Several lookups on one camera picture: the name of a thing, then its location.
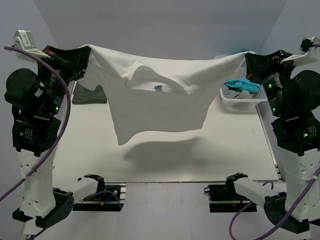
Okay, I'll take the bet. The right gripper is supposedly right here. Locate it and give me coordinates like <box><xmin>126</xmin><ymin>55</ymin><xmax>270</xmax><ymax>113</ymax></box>
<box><xmin>244</xmin><ymin>49</ymin><xmax>297</xmax><ymax>116</ymax></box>

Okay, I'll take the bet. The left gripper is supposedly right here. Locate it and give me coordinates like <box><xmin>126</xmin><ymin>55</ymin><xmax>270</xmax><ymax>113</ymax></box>
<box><xmin>37</xmin><ymin>45</ymin><xmax>91</xmax><ymax>115</ymax></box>

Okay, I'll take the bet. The white t-shirt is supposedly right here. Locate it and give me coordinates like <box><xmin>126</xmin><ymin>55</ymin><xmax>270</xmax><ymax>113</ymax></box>
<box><xmin>79</xmin><ymin>45</ymin><xmax>246</xmax><ymax>145</ymax></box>

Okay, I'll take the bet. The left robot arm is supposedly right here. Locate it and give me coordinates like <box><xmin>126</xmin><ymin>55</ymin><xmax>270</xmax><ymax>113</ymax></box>
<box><xmin>4</xmin><ymin>46</ymin><xmax>91</xmax><ymax>229</ymax></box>

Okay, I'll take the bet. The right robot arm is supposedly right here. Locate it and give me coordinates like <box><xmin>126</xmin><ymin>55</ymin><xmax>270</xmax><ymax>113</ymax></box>
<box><xmin>225</xmin><ymin>50</ymin><xmax>320</xmax><ymax>234</ymax></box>

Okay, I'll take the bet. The turquoise t-shirt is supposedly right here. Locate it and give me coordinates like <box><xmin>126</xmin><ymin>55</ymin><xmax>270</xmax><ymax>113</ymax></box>
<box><xmin>225</xmin><ymin>78</ymin><xmax>261</xmax><ymax>93</ymax></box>

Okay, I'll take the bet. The white plastic basket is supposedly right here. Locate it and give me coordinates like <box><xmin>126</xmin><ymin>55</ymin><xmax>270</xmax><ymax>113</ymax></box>
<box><xmin>219</xmin><ymin>87</ymin><xmax>267</xmax><ymax>107</ymax></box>

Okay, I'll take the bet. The folded dark green t-shirt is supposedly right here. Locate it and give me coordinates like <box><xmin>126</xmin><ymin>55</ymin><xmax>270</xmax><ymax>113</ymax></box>
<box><xmin>72</xmin><ymin>83</ymin><xmax>108</xmax><ymax>105</ymax></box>

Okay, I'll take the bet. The grey garment in basket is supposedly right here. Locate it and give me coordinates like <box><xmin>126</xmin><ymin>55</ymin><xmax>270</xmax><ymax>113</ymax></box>
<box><xmin>221</xmin><ymin>85</ymin><xmax>252</xmax><ymax>99</ymax></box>

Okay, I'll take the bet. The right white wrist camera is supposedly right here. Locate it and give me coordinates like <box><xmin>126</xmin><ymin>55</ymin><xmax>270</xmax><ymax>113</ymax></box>
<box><xmin>280</xmin><ymin>37</ymin><xmax>320</xmax><ymax>67</ymax></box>

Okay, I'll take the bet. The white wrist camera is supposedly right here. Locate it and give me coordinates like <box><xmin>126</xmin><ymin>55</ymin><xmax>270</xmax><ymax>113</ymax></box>
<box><xmin>280</xmin><ymin>37</ymin><xmax>320</xmax><ymax>67</ymax></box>
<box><xmin>13</xmin><ymin>30</ymin><xmax>51</xmax><ymax>60</ymax></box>

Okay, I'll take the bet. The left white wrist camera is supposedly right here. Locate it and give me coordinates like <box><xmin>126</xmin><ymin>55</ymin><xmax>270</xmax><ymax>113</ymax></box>
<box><xmin>13</xmin><ymin>30</ymin><xmax>51</xmax><ymax>60</ymax></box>

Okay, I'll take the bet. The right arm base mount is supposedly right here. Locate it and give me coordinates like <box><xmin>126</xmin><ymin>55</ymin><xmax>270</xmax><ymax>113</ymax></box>
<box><xmin>203</xmin><ymin>172</ymin><xmax>250</xmax><ymax>213</ymax></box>

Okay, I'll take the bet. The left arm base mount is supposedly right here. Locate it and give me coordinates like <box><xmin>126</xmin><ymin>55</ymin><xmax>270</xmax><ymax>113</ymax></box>
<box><xmin>70</xmin><ymin>174</ymin><xmax>126</xmax><ymax>212</ymax></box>

